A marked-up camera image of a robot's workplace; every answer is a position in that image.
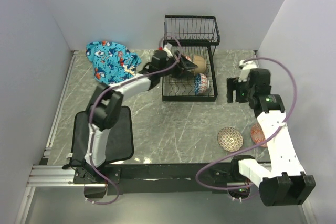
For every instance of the red geometric pattern bowl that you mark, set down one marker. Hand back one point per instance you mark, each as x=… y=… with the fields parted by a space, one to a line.
x=257 y=134

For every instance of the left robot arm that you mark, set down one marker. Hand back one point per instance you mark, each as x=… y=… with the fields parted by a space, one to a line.
x=102 y=133

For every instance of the white beige bowl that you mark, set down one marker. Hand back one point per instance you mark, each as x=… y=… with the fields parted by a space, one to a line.
x=201 y=65

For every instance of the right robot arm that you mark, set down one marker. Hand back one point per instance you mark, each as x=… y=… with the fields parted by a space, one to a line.
x=286 y=183

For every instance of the blue triangle pattern bowl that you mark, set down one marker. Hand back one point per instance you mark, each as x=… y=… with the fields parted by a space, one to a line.
x=201 y=84

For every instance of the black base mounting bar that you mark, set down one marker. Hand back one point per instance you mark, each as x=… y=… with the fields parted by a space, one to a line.
x=171 y=178

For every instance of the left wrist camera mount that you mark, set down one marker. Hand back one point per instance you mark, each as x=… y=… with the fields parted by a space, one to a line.
x=167 y=48

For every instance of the brown mosaic pattern bowl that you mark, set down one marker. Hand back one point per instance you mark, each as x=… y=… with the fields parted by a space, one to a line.
x=230 y=139

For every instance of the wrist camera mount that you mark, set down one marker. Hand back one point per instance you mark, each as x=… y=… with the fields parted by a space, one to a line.
x=245 y=68
x=167 y=48

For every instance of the black wire dish rack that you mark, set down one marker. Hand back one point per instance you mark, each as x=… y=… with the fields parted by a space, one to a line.
x=195 y=37

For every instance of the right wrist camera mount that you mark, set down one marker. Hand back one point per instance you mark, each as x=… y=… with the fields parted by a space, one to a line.
x=245 y=68

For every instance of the blue shark print cloth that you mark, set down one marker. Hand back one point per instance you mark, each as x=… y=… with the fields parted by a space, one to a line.
x=112 y=62

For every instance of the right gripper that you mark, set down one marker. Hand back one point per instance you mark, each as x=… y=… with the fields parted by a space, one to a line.
x=232 y=84

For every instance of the black drying mat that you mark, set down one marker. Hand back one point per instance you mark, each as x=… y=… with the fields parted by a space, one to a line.
x=120 y=145

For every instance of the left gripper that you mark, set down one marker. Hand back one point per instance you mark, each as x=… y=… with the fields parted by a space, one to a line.
x=185 y=65

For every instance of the aluminium frame rail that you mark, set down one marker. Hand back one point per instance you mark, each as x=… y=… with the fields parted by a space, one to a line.
x=164 y=133

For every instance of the orange floral bowl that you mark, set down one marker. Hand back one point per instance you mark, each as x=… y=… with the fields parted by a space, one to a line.
x=188 y=58

